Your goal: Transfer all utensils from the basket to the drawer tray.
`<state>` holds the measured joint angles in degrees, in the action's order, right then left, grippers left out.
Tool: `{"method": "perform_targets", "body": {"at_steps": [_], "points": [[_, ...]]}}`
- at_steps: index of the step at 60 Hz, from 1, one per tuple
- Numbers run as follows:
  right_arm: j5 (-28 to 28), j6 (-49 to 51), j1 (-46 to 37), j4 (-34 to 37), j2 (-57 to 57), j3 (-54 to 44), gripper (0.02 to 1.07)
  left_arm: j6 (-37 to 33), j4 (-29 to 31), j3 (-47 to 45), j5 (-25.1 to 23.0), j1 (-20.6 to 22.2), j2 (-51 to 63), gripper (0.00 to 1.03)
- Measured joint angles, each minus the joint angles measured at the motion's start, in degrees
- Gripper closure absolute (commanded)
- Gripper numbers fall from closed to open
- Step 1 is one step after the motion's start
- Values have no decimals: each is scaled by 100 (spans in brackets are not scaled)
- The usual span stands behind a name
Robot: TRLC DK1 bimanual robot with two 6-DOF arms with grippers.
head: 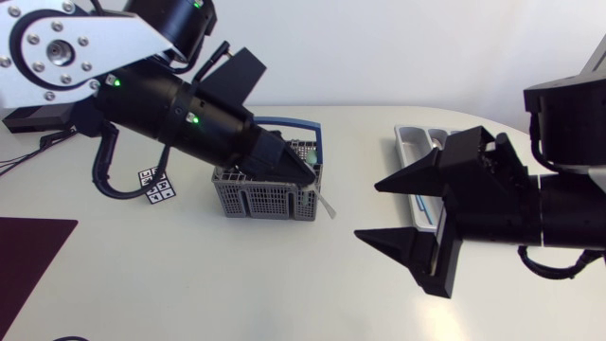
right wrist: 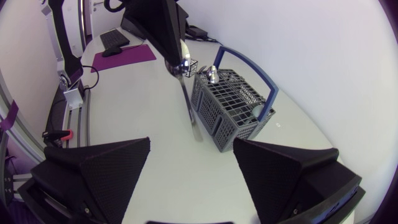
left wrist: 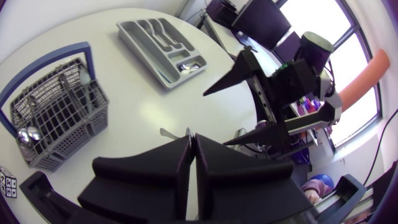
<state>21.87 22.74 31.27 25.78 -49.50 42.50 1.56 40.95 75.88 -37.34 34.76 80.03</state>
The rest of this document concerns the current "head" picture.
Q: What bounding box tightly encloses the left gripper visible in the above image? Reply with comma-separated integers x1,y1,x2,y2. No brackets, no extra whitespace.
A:
235,126,318,187

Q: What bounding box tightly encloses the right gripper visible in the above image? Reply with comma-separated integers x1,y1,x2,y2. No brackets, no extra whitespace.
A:
353,148,543,300

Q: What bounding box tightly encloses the grey cutlery basket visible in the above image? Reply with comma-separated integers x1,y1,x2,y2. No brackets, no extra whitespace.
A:
211,116,325,223

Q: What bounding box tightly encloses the grey cutlery tray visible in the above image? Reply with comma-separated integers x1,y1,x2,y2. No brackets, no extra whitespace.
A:
394,124,464,233

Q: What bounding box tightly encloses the blue plastic utensil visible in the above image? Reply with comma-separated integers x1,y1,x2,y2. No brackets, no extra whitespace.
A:
415,192,436,226

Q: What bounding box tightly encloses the black-and-white patterned cube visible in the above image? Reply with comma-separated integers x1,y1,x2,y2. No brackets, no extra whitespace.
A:
137,166,177,206

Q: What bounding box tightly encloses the dark mat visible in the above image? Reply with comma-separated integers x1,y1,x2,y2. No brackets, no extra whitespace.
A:
0,216,80,340

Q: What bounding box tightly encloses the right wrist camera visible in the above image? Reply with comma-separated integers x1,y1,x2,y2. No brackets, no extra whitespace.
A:
437,125,530,191

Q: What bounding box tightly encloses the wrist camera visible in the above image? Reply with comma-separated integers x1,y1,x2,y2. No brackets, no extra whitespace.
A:
192,40,268,116
437,125,530,191

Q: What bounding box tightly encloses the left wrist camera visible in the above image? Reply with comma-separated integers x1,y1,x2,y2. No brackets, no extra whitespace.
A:
192,40,268,116

